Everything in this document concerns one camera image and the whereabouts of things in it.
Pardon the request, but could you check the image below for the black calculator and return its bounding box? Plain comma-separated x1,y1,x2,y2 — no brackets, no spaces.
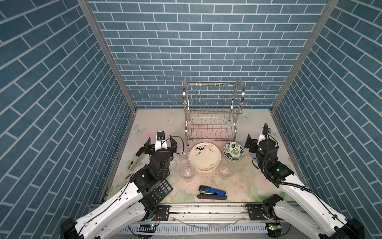
149,179,173,204

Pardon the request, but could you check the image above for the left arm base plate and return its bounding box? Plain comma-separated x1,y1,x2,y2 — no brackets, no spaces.
143,205,170,222

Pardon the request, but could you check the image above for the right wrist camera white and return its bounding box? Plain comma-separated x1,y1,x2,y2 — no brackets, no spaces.
257,127,271,145

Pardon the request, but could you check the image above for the aluminium front rail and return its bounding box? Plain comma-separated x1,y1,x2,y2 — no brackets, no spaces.
85,201,332,228

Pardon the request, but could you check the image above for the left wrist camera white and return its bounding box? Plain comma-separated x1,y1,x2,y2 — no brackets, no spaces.
155,131,168,151

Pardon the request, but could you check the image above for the steel two-tier dish rack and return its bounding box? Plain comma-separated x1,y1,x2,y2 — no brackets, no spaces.
183,77,245,144

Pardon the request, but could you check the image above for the clear glass cup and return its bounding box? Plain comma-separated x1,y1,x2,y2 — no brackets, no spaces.
180,164,196,179
175,145,190,161
218,162,234,178

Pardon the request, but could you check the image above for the green leaf pattern bowl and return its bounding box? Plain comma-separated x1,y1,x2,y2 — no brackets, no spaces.
223,142,244,162

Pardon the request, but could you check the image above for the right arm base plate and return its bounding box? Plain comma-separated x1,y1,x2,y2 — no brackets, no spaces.
244,203,287,221

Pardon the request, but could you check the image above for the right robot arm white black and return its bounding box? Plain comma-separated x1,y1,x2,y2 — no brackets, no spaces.
245,134,366,239

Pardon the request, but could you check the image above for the white plate with painted design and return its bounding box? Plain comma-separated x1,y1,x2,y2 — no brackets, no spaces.
188,142,221,173

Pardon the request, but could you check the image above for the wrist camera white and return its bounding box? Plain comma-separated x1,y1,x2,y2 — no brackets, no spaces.
155,131,168,151
257,127,271,145

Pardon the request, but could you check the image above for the grey black stapler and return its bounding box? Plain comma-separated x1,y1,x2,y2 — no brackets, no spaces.
127,147,146,172

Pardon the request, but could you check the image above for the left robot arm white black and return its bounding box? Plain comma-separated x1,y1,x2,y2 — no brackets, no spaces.
60,131,177,239

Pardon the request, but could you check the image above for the blue black stapler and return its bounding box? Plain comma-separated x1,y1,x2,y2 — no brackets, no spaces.
197,185,227,200

